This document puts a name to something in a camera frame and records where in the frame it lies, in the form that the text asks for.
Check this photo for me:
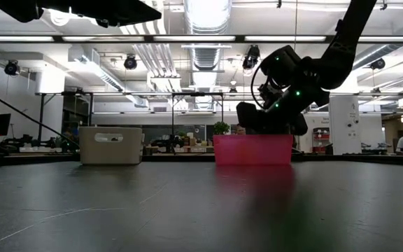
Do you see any black table mat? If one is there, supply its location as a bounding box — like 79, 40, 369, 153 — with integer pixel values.
0, 160, 403, 252

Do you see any red shelf unit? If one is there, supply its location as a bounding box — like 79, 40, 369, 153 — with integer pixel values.
312, 126, 331, 154

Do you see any white plastic bin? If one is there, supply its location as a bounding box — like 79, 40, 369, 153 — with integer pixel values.
78, 126, 144, 166

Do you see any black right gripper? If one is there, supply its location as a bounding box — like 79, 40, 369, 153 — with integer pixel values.
235, 83, 331, 137

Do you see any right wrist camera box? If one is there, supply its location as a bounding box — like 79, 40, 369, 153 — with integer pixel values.
259, 45, 302, 88

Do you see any black ceiling camera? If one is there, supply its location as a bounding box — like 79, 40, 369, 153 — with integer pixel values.
369, 57, 387, 71
3, 59, 21, 77
123, 54, 139, 71

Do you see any red plastic bin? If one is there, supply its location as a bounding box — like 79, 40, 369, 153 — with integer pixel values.
212, 134, 295, 167

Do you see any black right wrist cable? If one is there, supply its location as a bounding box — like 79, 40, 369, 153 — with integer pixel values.
250, 62, 269, 110

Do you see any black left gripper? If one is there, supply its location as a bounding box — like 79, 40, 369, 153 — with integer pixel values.
0, 0, 163, 29

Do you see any background potted plant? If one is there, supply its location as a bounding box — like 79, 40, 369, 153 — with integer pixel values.
213, 120, 231, 137

